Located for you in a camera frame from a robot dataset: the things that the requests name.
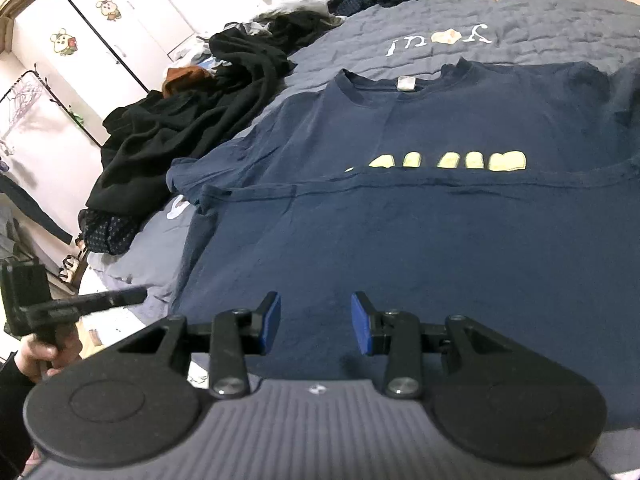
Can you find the person's left hand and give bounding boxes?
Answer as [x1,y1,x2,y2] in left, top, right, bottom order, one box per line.
[14,327,85,385]

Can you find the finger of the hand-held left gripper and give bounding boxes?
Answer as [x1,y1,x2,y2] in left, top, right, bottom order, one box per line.
[75,285,149,313]

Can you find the cartoon animal sticker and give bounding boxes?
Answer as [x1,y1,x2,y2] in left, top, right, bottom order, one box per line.
[49,27,78,56]
[95,0,123,22]

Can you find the person's left forearm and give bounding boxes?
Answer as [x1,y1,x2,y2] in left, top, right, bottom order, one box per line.
[0,355,43,480]

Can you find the navy diamond-print garment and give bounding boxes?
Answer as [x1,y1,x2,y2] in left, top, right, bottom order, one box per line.
[76,207,142,257]

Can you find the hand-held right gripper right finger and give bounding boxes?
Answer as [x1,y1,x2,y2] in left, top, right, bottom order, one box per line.
[350,290,519,402]

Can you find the open cardboard box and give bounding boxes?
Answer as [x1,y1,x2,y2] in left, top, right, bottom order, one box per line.
[0,0,31,51]

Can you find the black garment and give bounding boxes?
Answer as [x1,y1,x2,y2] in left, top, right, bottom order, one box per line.
[207,10,348,68]
[85,47,298,222]

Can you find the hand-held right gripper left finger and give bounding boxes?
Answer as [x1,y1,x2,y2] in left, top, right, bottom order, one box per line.
[120,290,283,401]

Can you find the black clothes rack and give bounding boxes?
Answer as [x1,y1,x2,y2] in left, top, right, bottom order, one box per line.
[0,65,108,153]

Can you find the orange-brown garment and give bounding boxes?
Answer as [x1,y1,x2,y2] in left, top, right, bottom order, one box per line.
[162,64,216,100]

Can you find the bunch of pink hangers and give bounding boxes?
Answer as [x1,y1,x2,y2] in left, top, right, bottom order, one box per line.
[0,80,43,158]

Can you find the navy t-shirt with yellow print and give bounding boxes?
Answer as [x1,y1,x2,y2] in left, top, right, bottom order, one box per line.
[165,57,640,433]

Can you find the white wardrobe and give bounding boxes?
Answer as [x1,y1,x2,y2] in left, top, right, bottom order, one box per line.
[0,0,203,161]

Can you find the white-grey garment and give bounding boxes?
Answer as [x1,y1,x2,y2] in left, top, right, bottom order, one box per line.
[240,0,331,36]

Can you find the dark hanging pants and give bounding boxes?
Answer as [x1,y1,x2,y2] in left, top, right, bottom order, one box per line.
[0,170,75,247]

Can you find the row of shoes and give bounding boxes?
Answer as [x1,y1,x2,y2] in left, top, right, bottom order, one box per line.
[57,252,83,286]

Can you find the grey quilted fish-print blanket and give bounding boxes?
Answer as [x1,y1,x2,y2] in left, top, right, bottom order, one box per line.
[85,0,640,480]

